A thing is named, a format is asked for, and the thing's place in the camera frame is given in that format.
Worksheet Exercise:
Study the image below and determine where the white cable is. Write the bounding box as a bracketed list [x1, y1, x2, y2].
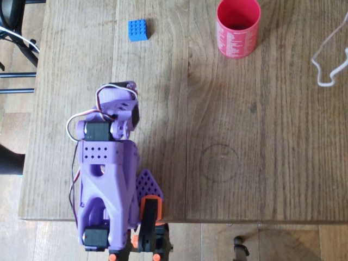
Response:
[0, 25, 40, 53]
[311, 10, 348, 88]

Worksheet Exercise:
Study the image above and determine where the grey black camera tripod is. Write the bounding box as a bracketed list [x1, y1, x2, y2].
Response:
[233, 235, 250, 261]

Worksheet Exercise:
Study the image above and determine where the person in dark clothing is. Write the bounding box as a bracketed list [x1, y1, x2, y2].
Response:
[0, 143, 26, 175]

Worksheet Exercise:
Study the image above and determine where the blue studded toy block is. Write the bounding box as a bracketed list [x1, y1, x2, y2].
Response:
[127, 18, 150, 43]

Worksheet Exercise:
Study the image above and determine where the red cup white print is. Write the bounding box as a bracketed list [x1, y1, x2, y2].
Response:
[216, 0, 262, 59]

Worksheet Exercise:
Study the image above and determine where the black metal bar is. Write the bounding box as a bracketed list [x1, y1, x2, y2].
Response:
[0, 88, 36, 95]
[0, 72, 37, 79]

